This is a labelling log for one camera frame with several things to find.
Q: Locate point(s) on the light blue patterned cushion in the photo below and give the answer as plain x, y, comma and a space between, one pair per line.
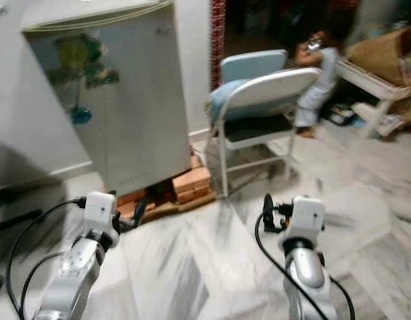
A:
252, 64

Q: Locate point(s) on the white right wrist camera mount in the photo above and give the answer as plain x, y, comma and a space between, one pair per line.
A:
307, 220

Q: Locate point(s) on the small child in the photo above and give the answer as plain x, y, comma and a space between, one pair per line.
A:
322, 76

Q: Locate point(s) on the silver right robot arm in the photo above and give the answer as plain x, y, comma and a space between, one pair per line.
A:
305, 273

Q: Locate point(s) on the orange brick stack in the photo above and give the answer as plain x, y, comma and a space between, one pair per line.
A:
192, 183

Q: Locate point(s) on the white small fridge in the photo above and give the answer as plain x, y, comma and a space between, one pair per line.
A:
145, 100

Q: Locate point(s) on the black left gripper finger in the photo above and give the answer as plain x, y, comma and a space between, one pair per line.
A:
140, 213

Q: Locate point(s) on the red brick-patterned pillar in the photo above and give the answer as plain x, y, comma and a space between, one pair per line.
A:
218, 40

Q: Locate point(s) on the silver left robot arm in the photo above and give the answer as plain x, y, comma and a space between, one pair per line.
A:
75, 273

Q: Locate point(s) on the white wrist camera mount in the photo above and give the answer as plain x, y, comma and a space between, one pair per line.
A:
307, 220
100, 212

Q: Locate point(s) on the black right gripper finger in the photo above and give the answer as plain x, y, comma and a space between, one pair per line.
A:
269, 210

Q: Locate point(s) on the white metal folding chair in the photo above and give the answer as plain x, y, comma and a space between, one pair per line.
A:
272, 90

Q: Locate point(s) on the white frame table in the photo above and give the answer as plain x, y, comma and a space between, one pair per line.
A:
375, 86

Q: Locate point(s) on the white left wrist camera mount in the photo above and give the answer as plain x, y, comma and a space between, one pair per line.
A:
100, 212

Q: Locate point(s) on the green flower fridge sticker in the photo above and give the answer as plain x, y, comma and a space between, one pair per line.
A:
82, 63

